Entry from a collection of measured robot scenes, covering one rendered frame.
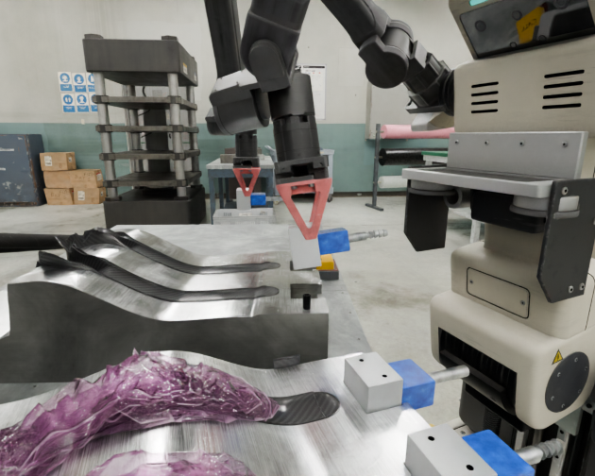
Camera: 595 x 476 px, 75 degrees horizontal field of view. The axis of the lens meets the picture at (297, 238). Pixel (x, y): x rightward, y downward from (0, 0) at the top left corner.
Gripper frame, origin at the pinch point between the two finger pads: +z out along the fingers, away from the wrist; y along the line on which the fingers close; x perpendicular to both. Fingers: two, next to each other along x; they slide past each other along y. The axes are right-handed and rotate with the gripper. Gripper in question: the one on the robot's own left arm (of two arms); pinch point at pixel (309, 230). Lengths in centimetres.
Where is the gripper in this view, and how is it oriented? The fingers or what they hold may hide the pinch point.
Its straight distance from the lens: 51.9
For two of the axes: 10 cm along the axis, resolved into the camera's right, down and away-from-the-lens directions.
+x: 9.9, -1.4, 0.1
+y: 0.3, 1.2, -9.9
